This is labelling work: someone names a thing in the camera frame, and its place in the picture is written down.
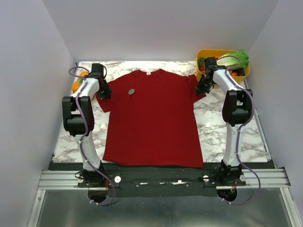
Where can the aluminium rail frame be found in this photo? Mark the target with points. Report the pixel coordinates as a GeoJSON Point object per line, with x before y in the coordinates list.
{"type": "Point", "coordinates": [63, 199]}

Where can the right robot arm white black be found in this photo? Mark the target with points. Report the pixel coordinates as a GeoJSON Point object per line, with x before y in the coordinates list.
{"type": "Point", "coordinates": [237, 111]}

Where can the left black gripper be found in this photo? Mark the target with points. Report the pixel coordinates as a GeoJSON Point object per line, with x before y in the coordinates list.
{"type": "Point", "coordinates": [107, 94]}

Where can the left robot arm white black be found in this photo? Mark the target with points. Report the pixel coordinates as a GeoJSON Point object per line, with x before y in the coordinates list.
{"type": "Point", "coordinates": [78, 117]}

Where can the yellow plastic bin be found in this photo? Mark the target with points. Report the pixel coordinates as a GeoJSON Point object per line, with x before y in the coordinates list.
{"type": "Point", "coordinates": [238, 75]}

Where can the round green brooch badge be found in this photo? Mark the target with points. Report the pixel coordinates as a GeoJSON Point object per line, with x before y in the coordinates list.
{"type": "Point", "coordinates": [131, 91]}

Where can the red t-shirt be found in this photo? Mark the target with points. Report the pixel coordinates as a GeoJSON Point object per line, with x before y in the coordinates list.
{"type": "Point", "coordinates": [156, 125]}

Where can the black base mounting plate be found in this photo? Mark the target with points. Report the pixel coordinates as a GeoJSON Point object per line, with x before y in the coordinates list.
{"type": "Point", "coordinates": [166, 181]}

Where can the orange snack packet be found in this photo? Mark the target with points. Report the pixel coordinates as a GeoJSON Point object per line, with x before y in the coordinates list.
{"type": "Point", "coordinates": [79, 82]}

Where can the toy lettuce head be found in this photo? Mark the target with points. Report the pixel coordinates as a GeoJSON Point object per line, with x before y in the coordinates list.
{"type": "Point", "coordinates": [234, 60]}

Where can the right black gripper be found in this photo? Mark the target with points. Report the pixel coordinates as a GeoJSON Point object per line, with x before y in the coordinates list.
{"type": "Point", "coordinates": [204, 82]}

